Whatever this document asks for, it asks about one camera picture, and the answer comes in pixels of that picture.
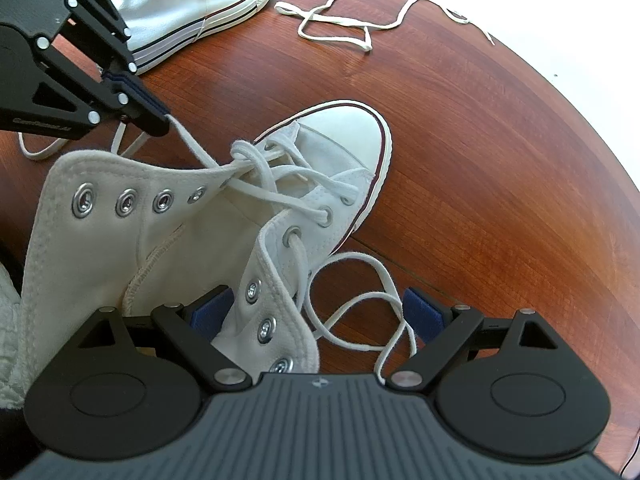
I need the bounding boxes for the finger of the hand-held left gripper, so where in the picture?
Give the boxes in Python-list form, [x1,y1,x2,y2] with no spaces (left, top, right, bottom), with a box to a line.
[29,36,171,140]
[66,0,169,114]

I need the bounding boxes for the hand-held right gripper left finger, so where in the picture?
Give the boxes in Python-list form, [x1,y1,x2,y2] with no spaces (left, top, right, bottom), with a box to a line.
[62,285,253,392]

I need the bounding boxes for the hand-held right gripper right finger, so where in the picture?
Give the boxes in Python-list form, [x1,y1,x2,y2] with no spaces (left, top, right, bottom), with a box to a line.
[387,287,566,391]

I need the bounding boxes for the white shoelace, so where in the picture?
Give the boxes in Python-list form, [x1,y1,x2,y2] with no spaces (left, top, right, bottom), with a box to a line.
[17,112,418,386]
[274,0,496,54]

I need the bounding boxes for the white high-top canvas shoe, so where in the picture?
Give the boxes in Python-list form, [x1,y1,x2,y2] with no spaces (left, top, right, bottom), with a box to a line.
[20,100,393,386]
[87,0,277,77]

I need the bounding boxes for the white fuzzy cloth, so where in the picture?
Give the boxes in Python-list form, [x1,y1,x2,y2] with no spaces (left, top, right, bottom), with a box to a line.
[0,255,26,408]

